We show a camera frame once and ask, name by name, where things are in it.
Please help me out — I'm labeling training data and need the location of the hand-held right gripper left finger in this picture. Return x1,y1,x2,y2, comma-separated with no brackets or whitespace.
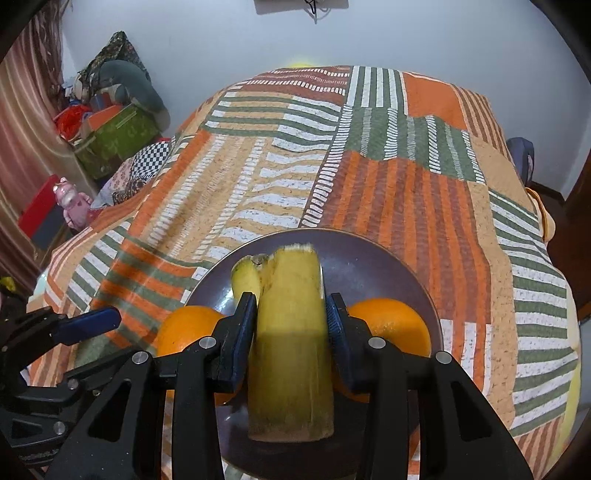
44,292,258,480

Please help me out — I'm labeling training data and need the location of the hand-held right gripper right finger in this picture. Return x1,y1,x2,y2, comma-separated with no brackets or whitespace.
325,292,546,480

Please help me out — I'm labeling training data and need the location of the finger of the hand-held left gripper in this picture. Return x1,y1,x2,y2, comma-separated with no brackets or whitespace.
11,353,136,409
0,307,123,365

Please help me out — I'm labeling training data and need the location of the dark purple plate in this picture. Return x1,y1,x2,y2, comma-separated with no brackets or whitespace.
182,228,445,480

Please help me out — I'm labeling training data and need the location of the orange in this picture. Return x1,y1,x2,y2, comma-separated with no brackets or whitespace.
157,305,237,408
332,298,432,403

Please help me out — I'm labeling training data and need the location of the small yellow banana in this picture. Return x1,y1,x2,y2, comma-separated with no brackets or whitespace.
230,254,271,308

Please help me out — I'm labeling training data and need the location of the red and black box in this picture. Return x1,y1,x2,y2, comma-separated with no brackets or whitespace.
17,187,71,253

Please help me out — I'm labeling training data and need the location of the pink toy figure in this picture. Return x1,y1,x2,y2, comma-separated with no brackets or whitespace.
54,175,96,230

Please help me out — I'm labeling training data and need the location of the floral cloth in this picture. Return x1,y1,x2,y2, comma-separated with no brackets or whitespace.
91,161,158,209

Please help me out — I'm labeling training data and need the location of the striped patchwork blanket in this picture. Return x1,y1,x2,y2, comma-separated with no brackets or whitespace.
25,65,583,480

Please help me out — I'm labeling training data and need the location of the checkered cloth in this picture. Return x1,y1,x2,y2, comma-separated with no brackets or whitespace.
122,137,179,177

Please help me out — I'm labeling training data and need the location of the green cardboard box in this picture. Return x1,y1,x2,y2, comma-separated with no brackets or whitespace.
71,104,162,182

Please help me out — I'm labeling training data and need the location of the red plastic bag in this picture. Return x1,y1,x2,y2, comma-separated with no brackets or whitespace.
54,104,93,140

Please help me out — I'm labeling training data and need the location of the striped brown curtain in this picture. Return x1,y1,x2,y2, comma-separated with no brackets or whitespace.
0,18,66,282

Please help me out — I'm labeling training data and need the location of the grey cushion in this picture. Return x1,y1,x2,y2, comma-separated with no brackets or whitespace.
98,60,170,117

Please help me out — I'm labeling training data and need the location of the orange cloth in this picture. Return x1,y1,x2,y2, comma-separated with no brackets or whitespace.
526,187,558,244

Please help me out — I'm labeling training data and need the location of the blue chair back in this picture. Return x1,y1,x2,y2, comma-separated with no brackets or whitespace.
506,137,536,186

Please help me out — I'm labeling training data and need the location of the dark patterned bag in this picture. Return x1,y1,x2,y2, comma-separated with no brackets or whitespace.
79,31,151,85

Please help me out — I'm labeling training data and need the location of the dark wooden furniture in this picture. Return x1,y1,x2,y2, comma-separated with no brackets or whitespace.
526,104,591,282

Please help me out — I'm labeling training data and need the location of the dark wall fixture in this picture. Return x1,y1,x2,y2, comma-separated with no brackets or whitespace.
254,0,350,22

